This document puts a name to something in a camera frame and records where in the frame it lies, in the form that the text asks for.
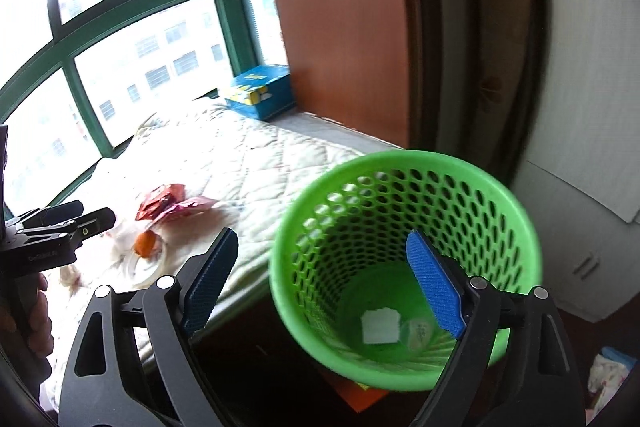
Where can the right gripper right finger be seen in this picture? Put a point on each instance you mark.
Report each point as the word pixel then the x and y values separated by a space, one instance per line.
pixel 540 384

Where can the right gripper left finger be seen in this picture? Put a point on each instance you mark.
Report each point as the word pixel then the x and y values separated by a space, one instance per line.
pixel 131 364

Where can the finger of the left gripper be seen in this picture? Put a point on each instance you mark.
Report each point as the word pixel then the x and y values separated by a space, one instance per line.
pixel 79 226
pixel 53 215

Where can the round labelled plastic cup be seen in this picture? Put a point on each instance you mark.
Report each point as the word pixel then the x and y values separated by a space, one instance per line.
pixel 416 334

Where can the white foam block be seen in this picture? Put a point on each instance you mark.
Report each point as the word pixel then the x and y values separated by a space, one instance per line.
pixel 380 326

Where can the green mesh trash basket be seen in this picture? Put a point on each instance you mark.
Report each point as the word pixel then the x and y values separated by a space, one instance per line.
pixel 341 251

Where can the person left hand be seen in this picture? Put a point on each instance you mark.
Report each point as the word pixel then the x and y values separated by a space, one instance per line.
pixel 40 340

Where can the crumpled white paper ball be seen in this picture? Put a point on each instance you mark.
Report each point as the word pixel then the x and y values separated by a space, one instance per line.
pixel 70 278

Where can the red foil snack wrapper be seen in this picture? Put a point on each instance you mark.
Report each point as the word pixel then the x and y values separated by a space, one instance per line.
pixel 159 200

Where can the floral cloth on floor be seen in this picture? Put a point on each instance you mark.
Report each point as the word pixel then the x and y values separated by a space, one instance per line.
pixel 608 372

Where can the pink snack wrapper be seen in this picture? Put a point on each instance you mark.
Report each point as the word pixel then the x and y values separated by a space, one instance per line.
pixel 189 207

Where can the white quilted mat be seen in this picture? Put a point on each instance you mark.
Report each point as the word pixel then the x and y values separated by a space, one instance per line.
pixel 253 169

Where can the white cabinet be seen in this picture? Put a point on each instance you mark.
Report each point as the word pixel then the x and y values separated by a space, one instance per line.
pixel 591 256

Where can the blue tissue box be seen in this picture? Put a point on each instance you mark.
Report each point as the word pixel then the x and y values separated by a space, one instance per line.
pixel 260 93

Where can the brown wooden wardrobe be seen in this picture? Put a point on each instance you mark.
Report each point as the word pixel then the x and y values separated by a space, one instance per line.
pixel 354 61

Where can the green window frame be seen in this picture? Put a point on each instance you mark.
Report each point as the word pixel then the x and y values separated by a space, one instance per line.
pixel 77 76

